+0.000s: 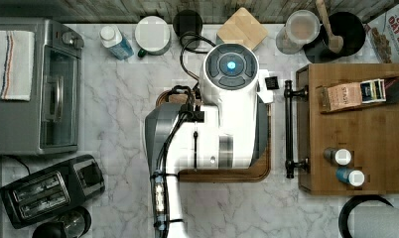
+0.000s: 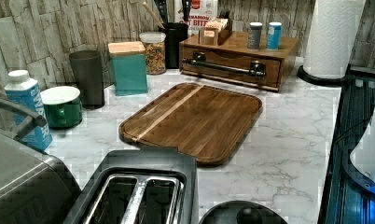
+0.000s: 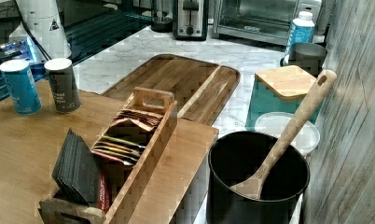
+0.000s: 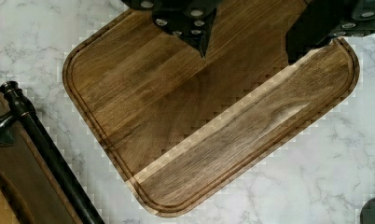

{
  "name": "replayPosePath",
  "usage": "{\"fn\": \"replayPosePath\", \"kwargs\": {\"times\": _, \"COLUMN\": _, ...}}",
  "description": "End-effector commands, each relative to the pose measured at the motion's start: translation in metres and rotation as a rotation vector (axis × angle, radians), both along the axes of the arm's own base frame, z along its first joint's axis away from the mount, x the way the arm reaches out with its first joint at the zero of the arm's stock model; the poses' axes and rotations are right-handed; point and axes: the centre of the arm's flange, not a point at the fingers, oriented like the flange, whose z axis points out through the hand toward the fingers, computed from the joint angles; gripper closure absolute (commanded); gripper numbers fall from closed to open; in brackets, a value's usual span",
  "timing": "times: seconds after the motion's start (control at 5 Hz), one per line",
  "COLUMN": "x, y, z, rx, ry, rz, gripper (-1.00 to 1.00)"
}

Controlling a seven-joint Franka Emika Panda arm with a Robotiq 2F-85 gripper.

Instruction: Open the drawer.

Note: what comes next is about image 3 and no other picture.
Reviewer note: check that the black utensil pot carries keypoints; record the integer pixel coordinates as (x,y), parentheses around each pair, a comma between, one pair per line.
(233,158)

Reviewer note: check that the silver toaster oven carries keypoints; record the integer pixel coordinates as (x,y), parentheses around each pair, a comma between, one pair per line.
(260,20)

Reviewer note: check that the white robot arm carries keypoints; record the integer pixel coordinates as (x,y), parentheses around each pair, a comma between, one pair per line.
(40,21)

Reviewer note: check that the brown tea packets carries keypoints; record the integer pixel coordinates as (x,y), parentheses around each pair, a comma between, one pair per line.
(143,119)

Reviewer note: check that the blue and white bottle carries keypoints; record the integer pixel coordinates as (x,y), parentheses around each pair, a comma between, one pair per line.
(301,31)

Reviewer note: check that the wooden serving tray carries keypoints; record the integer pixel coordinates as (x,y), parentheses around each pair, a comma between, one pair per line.
(201,89)

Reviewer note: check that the stack of black tea packets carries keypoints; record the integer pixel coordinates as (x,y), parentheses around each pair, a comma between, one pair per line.
(76,172)

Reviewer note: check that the blue salt shaker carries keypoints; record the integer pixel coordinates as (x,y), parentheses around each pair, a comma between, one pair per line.
(21,86)

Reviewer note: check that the wooden tea bag caddy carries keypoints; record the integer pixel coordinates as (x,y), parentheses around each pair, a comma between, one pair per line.
(121,186)

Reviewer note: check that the colourful tea bags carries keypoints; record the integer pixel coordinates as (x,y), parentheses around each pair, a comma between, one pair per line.
(122,150)

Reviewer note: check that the black and silver toaster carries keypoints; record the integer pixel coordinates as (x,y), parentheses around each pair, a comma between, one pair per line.
(190,20)

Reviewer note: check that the wooden spoon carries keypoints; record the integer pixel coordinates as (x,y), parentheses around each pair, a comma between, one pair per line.
(253,185)

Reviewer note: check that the teal canister with wooden lid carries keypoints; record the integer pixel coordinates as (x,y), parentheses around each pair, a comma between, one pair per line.
(279,89)

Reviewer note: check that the grey pepper shaker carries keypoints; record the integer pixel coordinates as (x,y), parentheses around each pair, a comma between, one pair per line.
(63,84)

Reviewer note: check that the dark grey cup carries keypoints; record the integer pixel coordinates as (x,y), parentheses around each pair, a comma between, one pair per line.
(308,56)

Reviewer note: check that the clear container with white lid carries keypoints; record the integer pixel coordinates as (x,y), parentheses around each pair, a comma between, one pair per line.
(274,123)

